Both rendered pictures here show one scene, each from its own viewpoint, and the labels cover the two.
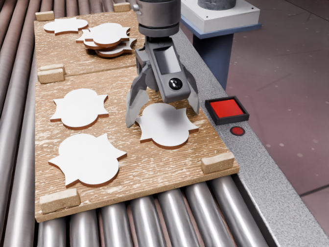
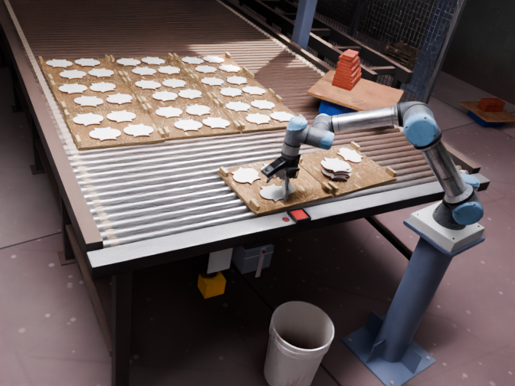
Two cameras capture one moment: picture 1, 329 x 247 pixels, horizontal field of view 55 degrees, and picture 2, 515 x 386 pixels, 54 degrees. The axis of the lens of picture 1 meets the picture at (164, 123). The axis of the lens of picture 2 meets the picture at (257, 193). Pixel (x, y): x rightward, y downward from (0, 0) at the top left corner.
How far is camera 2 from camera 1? 1.90 m
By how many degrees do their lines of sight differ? 55
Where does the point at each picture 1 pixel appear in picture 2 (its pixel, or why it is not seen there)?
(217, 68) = (417, 263)
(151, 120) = (273, 188)
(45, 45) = (324, 153)
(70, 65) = (309, 163)
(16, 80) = not seen: hidden behind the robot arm
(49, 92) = not seen: hidden behind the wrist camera
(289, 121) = not seen: outside the picture
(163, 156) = (255, 194)
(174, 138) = (265, 194)
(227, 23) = (426, 230)
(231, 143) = (276, 217)
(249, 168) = (261, 220)
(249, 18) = (444, 242)
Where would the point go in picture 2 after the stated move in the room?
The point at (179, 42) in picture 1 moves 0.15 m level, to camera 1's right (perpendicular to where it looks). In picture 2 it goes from (367, 202) to (382, 222)
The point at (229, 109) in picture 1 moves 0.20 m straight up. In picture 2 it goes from (299, 215) to (309, 175)
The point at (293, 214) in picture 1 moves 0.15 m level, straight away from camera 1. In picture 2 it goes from (241, 229) to (276, 241)
